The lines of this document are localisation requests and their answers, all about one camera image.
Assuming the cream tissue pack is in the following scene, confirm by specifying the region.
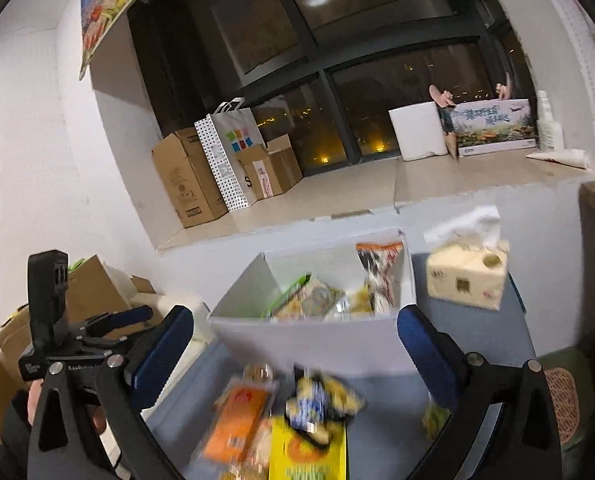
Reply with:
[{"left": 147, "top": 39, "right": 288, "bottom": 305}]
[{"left": 424, "top": 205, "right": 511, "bottom": 312}]

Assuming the polka dot paper bag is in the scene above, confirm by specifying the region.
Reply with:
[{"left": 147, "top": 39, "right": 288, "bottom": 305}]
[{"left": 194, "top": 98, "right": 265, "bottom": 212}]

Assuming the clear snack packet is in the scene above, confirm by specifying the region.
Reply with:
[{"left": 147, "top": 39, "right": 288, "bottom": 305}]
[{"left": 242, "top": 364, "right": 278, "bottom": 386}]

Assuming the person's left forearm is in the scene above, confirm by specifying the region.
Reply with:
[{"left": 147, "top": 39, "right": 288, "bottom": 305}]
[{"left": 0, "top": 400, "right": 34, "bottom": 480}]

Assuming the open small cardboard box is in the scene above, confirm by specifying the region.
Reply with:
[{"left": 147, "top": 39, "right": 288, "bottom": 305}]
[{"left": 234, "top": 134, "right": 304, "bottom": 201}]

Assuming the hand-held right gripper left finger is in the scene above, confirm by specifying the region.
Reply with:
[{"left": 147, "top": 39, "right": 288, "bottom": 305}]
[{"left": 26, "top": 305, "right": 195, "bottom": 480}]

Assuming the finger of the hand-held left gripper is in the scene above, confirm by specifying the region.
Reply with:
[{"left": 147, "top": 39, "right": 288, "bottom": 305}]
[
  {"left": 80, "top": 335, "right": 138, "bottom": 360},
  {"left": 80, "top": 305, "right": 154, "bottom": 337}
]

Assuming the black yellow snack packet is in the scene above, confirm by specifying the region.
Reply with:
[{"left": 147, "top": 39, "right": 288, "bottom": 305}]
[{"left": 284, "top": 365, "right": 367, "bottom": 446}]

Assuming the white foam box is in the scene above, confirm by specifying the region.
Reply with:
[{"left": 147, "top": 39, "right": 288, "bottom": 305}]
[{"left": 388, "top": 101, "right": 451, "bottom": 162}]

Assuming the dark window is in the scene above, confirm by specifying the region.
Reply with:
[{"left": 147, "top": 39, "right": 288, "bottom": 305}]
[{"left": 127, "top": 0, "right": 538, "bottom": 171}]

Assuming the orange black snack packet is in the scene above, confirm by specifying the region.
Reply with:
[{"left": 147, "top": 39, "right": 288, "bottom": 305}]
[{"left": 356, "top": 241, "right": 404, "bottom": 311}]

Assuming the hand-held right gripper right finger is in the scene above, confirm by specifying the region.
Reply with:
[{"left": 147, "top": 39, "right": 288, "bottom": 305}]
[{"left": 396, "top": 305, "right": 564, "bottom": 480}]

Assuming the person's left hand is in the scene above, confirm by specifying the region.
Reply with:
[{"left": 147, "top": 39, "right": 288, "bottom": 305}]
[{"left": 26, "top": 381, "right": 109, "bottom": 438}]

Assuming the pale yellow snack packet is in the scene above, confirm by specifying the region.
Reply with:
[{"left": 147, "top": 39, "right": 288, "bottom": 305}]
[{"left": 327, "top": 285, "right": 378, "bottom": 318}]

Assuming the white cardboard box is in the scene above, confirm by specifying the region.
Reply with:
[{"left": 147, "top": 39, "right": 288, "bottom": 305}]
[{"left": 206, "top": 228, "right": 418, "bottom": 376}]

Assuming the small green snack packet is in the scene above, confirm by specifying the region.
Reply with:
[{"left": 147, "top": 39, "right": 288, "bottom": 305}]
[{"left": 422, "top": 402, "right": 451, "bottom": 441}]

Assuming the flower wall poster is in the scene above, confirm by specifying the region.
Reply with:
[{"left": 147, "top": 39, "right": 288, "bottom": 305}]
[{"left": 78, "top": 0, "right": 178, "bottom": 81}]

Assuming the white bottle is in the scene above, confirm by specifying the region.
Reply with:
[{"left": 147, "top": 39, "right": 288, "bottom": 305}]
[{"left": 535, "top": 90, "right": 564, "bottom": 152}]

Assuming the green edged snack packet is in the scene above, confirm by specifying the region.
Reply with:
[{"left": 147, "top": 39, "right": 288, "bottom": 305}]
[{"left": 267, "top": 274, "right": 345, "bottom": 321}]

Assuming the white tube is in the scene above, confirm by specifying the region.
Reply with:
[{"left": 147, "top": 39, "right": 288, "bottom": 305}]
[{"left": 526, "top": 149, "right": 591, "bottom": 168}]

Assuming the landscape printed box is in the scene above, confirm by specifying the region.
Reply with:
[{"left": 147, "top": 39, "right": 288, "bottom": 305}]
[{"left": 447, "top": 99, "right": 538, "bottom": 157}]

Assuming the tall brown cardboard box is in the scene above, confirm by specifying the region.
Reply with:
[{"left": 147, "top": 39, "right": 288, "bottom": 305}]
[{"left": 152, "top": 127, "right": 228, "bottom": 229}]

